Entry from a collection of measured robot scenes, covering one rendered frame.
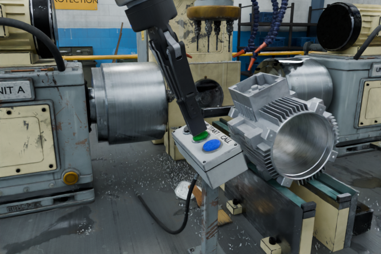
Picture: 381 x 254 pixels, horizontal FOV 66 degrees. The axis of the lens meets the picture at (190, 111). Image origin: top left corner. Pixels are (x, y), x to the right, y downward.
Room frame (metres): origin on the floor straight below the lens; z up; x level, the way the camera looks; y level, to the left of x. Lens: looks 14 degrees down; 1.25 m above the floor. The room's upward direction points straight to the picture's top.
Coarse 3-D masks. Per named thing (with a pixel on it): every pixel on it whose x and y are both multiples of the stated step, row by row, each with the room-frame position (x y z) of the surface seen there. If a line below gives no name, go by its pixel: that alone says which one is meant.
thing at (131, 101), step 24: (96, 72) 0.83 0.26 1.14; (120, 72) 0.83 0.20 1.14; (144, 72) 0.85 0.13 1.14; (96, 96) 0.77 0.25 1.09; (120, 96) 0.78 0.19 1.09; (144, 96) 0.80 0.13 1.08; (168, 96) 0.83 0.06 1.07; (96, 120) 0.78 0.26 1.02; (120, 120) 0.77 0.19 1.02; (144, 120) 0.79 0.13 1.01
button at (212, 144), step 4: (212, 140) 0.47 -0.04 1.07; (216, 140) 0.46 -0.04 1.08; (204, 144) 0.46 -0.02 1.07; (208, 144) 0.46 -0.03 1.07; (212, 144) 0.45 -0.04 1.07; (216, 144) 0.45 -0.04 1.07; (220, 144) 0.45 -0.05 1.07; (204, 148) 0.45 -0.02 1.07; (208, 148) 0.45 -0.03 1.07; (212, 148) 0.44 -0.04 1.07; (216, 148) 0.45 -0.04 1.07
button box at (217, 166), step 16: (208, 128) 0.53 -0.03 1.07; (176, 144) 0.57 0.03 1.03; (192, 144) 0.49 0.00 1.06; (224, 144) 0.46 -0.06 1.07; (192, 160) 0.48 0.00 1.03; (208, 160) 0.42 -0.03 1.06; (224, 160) 0.43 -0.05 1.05; (240, 160) 0.44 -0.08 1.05; (208, 176) 0.42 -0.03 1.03; (224, 176) 0.43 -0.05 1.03
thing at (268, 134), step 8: (312, 104) 0.62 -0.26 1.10; (320, 104) 0.61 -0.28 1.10; (232, 112) 0.75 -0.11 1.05; (320, 112) 0.61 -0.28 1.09; (264, 128) 0.59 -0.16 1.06; (264, 136) 0.58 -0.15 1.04; (272, 136) 0.58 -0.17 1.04; (336, 152) 0.62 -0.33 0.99; (328, 160) 0.62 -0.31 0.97; (280, 176) 0.60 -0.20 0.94; (280, 184) 0.59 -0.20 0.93; (288, 184) 0.59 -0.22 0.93
